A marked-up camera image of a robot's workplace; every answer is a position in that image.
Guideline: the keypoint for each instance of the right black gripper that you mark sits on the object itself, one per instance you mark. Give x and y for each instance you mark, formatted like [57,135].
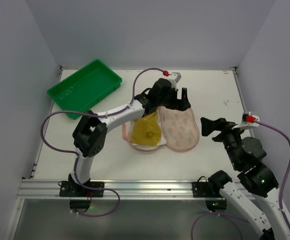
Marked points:
[223,128]

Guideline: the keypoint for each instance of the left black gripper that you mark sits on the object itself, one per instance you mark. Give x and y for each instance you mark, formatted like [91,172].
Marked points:
[179,103]

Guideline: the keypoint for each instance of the carrot print laundry bag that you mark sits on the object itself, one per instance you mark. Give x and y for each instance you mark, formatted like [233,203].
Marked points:
[179,128]

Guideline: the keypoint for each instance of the white bra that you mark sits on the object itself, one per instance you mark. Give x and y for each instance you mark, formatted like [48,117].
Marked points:
[161,142]

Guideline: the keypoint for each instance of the yellow bra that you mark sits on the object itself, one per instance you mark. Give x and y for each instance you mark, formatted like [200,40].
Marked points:
[146,131]

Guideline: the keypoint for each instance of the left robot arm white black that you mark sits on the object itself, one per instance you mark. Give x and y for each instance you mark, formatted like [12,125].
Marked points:
[90,133]

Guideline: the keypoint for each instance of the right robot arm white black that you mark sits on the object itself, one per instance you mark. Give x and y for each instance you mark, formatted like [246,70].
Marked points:
[269,217]

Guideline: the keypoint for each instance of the green plastic tray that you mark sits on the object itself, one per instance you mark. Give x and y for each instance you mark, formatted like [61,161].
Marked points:
[84,88]

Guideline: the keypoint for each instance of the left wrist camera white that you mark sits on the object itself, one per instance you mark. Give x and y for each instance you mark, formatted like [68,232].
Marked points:
[173,78]

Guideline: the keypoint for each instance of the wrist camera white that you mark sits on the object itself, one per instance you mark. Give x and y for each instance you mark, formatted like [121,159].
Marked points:
[249,121]
[173,78]

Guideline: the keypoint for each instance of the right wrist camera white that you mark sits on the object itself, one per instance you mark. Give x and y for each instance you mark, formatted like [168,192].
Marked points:
[249,121]

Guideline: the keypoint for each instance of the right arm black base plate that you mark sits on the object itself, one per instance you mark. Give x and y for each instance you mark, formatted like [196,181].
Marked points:
[203,189]

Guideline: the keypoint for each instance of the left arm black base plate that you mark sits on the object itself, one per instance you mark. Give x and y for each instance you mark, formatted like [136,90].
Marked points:
[71,190]

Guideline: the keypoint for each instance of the aluminium mounting rail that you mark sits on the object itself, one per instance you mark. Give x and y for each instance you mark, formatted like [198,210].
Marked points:
[40,189]

